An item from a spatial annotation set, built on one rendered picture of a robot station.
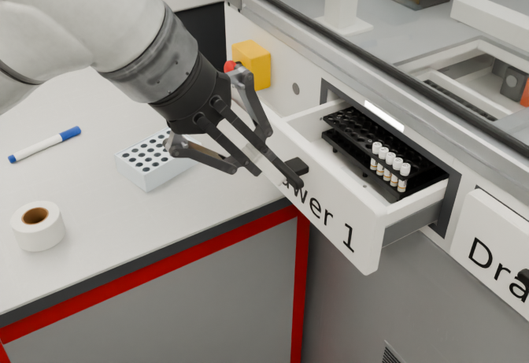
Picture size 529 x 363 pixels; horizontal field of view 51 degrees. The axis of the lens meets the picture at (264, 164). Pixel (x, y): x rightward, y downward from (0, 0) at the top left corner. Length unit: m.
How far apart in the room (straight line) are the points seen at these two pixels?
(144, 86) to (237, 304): 0.62
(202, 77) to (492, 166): 0.35
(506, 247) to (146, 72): 0.45
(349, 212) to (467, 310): 0.24
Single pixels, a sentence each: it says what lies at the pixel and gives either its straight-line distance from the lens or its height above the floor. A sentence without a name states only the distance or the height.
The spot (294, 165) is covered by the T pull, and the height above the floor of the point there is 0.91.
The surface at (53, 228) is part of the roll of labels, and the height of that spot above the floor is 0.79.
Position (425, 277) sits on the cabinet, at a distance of 0.87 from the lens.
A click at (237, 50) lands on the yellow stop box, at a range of 1.03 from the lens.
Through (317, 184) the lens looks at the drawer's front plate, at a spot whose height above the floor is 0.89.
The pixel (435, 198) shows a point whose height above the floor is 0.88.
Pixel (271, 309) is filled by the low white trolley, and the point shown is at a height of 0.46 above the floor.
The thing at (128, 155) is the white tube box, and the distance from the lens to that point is 0.98.
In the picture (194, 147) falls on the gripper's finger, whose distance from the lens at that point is 0.63.
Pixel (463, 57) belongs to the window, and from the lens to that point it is 0.70.
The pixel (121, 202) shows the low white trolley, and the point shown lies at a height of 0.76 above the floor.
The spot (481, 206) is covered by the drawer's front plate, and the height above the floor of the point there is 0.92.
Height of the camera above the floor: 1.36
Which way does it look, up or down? 38 degrees down
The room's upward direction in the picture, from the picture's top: straight up
